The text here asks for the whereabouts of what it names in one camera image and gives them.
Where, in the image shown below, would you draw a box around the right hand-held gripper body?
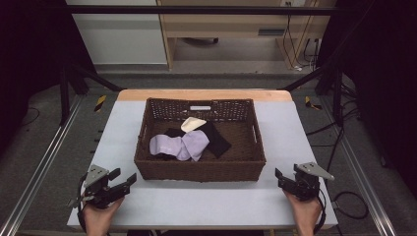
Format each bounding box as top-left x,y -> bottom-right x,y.
292,161 -> 336,202

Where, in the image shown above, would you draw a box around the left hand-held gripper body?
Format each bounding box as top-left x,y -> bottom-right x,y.
67,163 -> 116,210

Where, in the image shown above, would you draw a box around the person's left hand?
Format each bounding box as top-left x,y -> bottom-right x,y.
82,196 -> 126,236

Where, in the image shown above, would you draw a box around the person's right hand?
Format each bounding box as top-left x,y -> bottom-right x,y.
283,190 -> 324,236

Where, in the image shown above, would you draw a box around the light purple sock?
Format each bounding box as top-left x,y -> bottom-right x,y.
181,130 -> 210,162
149,134 -> 191,162

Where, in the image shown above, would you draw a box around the black sock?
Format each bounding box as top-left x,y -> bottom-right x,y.
162,127 -> 187,140
199,120 -> 232,159

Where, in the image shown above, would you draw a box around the light grey table mat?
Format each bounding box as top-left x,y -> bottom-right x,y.
66,99 -> 339,231

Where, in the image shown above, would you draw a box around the brown wicker basket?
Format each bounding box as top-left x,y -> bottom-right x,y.
133,97 -> 268,183

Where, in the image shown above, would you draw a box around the black metal stand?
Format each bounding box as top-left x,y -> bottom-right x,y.
58,61 -> 125,127
277,58 -> 346,128

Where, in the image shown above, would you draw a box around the cream sock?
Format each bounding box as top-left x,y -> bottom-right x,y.
180,116 -> 208,134

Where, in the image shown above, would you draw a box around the wooden table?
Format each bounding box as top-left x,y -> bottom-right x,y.
116,88 -> 294,103

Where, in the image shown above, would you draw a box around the black curtain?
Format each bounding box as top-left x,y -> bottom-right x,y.
317,0 -> 417,200
0,0 -> 96,156

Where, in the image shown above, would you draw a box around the white cabinet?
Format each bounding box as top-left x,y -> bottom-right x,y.
65,0 -> 169,66

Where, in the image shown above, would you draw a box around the wooden desk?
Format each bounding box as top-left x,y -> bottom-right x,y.
155,0 -> 332,71

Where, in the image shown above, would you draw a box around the right hand-held gripper cable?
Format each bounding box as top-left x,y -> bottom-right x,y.
313,188 -> 328,235

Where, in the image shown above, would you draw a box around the long black floor cable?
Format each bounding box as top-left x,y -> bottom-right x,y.
305,107 -> 361,173

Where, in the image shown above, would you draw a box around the aluminium rail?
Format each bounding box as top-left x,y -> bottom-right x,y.
319,97 -> 398,236
0,93 -> 85,236

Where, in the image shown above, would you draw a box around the looped black floor cable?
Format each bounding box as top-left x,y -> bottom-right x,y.
330,191 -> 370,221

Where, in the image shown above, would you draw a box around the thin black floor cable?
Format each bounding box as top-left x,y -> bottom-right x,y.
20,105 -> 41,128

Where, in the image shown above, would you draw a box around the black desk cables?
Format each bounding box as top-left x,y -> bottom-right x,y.
282,1 -> 322,72

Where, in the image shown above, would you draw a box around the black horizontal frame bar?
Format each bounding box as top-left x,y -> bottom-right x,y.
64,4 -> 339,17

